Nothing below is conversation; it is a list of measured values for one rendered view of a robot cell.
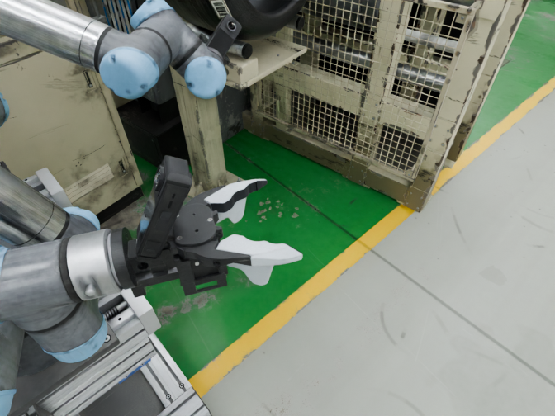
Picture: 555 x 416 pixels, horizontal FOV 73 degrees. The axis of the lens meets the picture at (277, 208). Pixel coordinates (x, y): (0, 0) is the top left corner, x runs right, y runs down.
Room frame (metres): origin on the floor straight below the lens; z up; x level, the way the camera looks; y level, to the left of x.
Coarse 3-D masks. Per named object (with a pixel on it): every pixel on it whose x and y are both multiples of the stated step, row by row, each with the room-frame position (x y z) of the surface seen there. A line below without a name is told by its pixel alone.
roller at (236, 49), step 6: (192, 24) 1.29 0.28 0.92; (192, 30) 1.26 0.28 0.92; (198, 30) 1.25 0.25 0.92; (204, 30) 1.24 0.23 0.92; (210, 36) 1.21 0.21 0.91; (234, 42) 1.15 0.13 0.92; (240, 42) 1.15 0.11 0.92; (234, 48) 1.14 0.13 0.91; (240, 48) 1.13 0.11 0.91; (246, 48) 1.13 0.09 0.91; (252, 48) 1.15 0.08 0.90; (240, 54) 1.12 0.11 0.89; (246, 54) 1.13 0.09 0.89
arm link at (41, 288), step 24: (0, 264) 0.22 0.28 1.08; (24, 264) 0.22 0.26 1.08; (48, 264) 0.22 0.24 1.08; (0, 288) 0.20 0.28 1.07; (24, 288) 0.20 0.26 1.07; (48, 288) 0.20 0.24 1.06; (72, 288) 0.21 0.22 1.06; (0, 312) 0.19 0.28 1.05; (24, 312) 0.19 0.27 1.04; (48, 312) 0.20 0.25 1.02
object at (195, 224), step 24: (192, 216) 0.30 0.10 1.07; (216, 216) 0.30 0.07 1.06; (120, 240) 0.25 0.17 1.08; (168, 240) 0.26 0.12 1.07; (192, 240) 0.26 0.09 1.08; (216, 240) 0.27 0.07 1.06; (120, 264) 0.23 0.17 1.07; (144, 264) 0.26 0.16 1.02; (168, 264) 0.25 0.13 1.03; (192, 264) 0.25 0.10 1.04; (144, 288) 0.24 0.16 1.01; (192, 288) 0.24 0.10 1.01
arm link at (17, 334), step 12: (0, 324) 0.24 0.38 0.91; (12, 324) 0.25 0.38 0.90; (0, 336) 0.22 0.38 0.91; (12, 336) 0.23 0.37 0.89; (0, 348) 0.20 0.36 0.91; (12, 348) 0.22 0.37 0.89; (0, 360) 0.19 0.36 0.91; (12, 360) 0.20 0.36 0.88; (0, 372) 0.18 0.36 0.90; (12, 372) 0.19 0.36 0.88; (0, 384) 0.17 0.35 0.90; (12, 384) 0.17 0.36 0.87; (0, 396) 0.15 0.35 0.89; (12, 396) 0.16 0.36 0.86; (0, 408) 0.14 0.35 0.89
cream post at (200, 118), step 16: (176, 80) 1.46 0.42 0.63; (176, 96) 1.48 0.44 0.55; (192, 96) 1.41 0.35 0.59; (192, 112) 1.42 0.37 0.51; (208, 112) 1.46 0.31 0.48; (192, 128) 1.43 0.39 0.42; (208, 128) 1.44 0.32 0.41; (192, 144) 1.45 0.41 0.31; (208, 144) 1.43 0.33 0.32; (192, 160) 1.46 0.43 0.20; (208, 160) 1.42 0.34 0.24; (224, 160) 1.50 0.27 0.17; (208, 176) 1.41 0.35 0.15; (224, 176) 1.49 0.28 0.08
